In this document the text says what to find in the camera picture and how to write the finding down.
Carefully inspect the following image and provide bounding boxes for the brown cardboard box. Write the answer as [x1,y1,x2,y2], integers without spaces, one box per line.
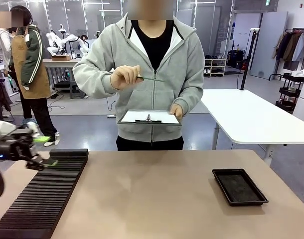
[50,54,73,62]

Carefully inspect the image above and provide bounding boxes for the black metal clipboard clip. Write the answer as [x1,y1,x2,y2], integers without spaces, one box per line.
[135,114,162,124]

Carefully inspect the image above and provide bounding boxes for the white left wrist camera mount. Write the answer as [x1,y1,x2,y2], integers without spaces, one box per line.
[0,120,40,136]

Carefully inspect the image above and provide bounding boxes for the person's right hand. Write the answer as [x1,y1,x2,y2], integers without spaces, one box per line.
[110,65,141,91]

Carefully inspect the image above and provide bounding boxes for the black plastic tray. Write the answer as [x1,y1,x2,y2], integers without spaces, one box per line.
[211,168,270,207]

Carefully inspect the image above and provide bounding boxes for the black slotted PCB rack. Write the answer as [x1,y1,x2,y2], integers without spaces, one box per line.
[0,148,89,239]

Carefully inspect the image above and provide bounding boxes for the person in gray hoodie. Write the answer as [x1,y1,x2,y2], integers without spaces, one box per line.
[72,13,205,151]

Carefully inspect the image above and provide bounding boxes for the black utility cart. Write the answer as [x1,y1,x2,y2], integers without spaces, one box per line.
[275,72,304,114]

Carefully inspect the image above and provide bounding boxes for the gray workbench table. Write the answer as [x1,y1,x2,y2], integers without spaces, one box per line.
[43,58,79,88]

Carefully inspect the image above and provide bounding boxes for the white shoe rack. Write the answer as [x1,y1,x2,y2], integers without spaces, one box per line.
[204,55,228,78]

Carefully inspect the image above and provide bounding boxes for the white paper sheet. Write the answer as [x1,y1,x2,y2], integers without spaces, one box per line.
[122,110,180,124]

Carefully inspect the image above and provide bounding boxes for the black clipboard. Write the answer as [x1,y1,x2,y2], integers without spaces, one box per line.
[117,109,183,126]

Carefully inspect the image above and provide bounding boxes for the person's right forearm gray sleeve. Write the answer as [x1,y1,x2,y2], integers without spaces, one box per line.
[72,59,118,97]

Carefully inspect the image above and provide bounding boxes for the black foam tray pad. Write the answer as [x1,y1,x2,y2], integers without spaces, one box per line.
[217,174,262,203]

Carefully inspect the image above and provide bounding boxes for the white side table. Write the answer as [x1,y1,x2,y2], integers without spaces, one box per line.
[200,88,304,165]

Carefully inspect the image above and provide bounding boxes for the figure in white shirt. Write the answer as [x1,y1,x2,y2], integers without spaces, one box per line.
[0,11,13,73]

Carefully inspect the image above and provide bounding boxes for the black pole stand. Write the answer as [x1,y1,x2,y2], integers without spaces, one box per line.
[240,27,260,91]

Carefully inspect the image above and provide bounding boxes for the gray plastic stool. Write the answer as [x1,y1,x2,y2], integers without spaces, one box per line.
[69,80,86,100]

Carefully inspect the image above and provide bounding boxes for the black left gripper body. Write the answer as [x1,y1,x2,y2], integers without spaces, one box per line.
[0,131,37,162]

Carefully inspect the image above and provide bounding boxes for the person's left hand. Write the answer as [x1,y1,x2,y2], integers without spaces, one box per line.
[169,103,185,119]

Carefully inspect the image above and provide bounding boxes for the person in brown apron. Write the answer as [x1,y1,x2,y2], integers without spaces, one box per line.
[8,5,60,147]

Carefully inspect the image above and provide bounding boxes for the black bags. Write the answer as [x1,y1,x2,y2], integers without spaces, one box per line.
[227,49,246,70]

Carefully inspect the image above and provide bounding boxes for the gray partition panel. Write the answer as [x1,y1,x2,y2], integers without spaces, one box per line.
[249,11,289,80]

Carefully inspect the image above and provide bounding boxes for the coat rack with jackets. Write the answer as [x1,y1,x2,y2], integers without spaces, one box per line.
[271,27,304,82]

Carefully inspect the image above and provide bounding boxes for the person's left forearm gray sleeve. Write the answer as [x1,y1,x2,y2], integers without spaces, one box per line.
[173,79,205,117]

